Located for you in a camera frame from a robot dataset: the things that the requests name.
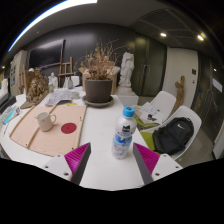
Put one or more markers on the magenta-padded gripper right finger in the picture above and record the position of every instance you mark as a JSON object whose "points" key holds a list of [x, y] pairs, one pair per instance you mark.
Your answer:
{"points": [[165, 165]]}

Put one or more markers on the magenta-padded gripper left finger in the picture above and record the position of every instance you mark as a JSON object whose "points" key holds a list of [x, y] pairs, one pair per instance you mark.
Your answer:
{"points": [[56, 165]]}

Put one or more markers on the white drink bottle blue cap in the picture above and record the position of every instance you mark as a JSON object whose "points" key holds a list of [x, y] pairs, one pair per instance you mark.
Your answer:
{"points": [[123, 133]]}

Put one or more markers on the tan wooden drawing board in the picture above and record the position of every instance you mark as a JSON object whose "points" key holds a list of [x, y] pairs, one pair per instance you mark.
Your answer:
{"points": [[50, 140]]}

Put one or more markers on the green seat cushion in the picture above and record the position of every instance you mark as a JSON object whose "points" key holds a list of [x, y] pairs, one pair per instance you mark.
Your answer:
{"points": [[148, 140]]}

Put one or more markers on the black backpack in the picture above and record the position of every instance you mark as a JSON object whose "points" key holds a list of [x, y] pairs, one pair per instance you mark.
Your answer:
{"points": [[173, 135]]}

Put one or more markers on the flat round red coaster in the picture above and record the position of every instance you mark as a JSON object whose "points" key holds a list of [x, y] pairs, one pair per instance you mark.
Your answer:
{"points": [[69, 128]]}

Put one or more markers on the white ceramic mug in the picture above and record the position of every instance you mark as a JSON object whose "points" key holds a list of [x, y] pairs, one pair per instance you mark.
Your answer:
{"points": [[44, 121]]}

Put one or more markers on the stack of white papers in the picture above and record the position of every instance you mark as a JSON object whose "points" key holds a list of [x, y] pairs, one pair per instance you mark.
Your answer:
{"points": [[150, 113]]}

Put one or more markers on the white plastic chair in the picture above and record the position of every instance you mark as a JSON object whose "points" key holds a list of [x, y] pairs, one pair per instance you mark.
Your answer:
{"points": [[186, 111], [76, 80], [165, 100]]}

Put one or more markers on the small yellow strip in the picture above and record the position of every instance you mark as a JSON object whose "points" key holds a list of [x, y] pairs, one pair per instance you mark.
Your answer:
{"points": [[71, 104]]}

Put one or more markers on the colourful printed book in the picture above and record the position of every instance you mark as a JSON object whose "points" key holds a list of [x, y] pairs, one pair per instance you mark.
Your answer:
{"points": [[11, 115]]}

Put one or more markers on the printed newspaper sheet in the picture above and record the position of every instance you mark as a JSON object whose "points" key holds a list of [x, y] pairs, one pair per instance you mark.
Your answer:
{"points": [[58, 97]]}

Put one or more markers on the small white cup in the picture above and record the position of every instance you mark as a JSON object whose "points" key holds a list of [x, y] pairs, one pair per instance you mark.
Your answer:
{"points": [[75, 95]]}

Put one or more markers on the wooden figure sculpture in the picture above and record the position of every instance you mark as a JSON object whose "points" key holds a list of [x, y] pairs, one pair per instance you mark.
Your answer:
{"points": [[180, 93]]}

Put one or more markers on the grey plant pot saucer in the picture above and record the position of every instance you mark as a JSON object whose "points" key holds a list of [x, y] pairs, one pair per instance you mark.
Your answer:
{"points": [[98, 104]]}

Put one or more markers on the pale green spray bottle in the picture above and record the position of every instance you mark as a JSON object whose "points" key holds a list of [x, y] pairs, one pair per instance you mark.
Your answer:
{"points": [[50, 89]]}

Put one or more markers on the dried plant in grey pot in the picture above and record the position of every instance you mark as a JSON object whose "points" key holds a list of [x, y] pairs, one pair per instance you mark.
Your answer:
{"points": [[98, 90]]}

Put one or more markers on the small white plaster figurine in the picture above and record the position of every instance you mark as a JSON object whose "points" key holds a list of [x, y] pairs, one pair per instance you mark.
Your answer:
{"points": [[54, 79]]}

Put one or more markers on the wooden easel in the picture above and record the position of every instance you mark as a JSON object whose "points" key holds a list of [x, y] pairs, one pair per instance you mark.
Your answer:
{"points": [[66, 73]]}

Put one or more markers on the dark double door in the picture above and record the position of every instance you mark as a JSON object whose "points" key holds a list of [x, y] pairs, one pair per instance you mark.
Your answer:
{"points": [[151, 66]]}

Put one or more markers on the pale cabinet with pictures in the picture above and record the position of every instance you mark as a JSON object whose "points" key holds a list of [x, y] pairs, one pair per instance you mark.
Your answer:
{"points": [[16, 73]]}

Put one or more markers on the white plaster torso statue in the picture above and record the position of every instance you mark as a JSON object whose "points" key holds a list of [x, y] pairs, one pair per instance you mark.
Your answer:
{"points": [[126, 68]]}

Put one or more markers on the round ceiling spotlight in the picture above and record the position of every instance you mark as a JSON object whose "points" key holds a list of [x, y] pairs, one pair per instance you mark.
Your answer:
{"points": [[200, 37], [163, 34]]}

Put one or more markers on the long ceiling strip light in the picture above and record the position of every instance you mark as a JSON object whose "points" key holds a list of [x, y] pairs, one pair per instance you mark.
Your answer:
{"points": [[43, 16]]}

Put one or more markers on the black wall screen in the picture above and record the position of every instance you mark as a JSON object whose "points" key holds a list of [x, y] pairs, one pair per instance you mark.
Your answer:
{"points": [[46, 53]]}

